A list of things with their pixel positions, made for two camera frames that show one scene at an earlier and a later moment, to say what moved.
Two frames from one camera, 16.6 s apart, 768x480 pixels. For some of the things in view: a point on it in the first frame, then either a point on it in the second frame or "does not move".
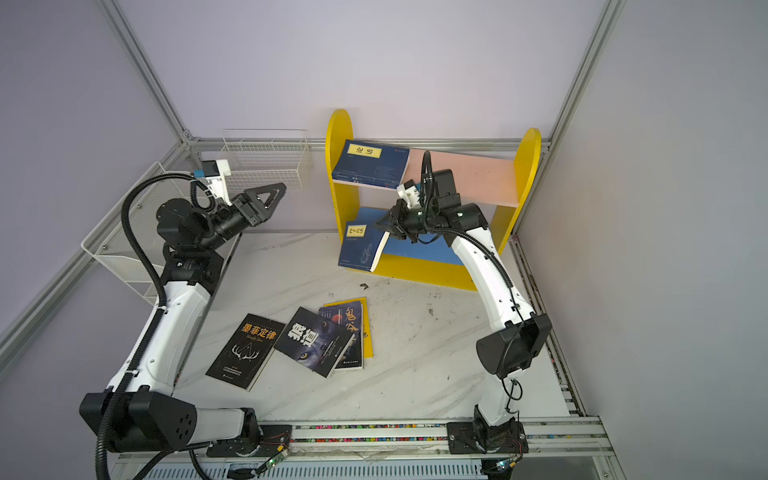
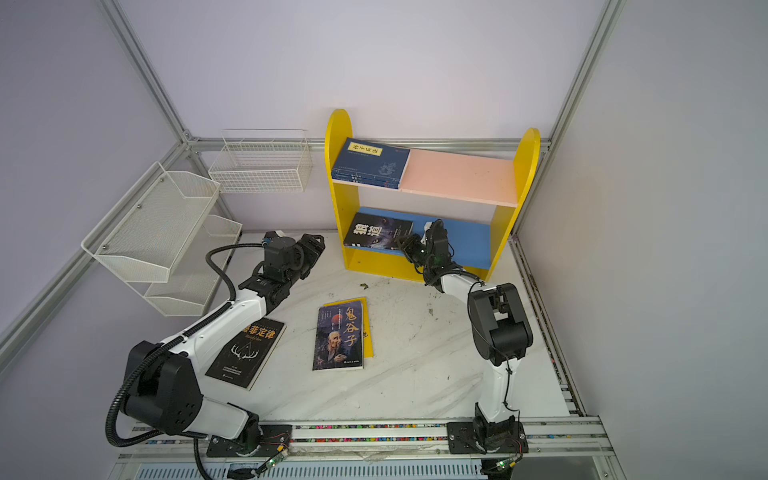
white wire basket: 260,158 does not move
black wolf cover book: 314,341 to 367,231
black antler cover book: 241,360 does not move
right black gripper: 394,224 to 409,245
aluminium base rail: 562,449 does not move
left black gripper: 262,212 to 311,249
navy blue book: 362,245 to 371,163
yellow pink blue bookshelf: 363,186 does not move
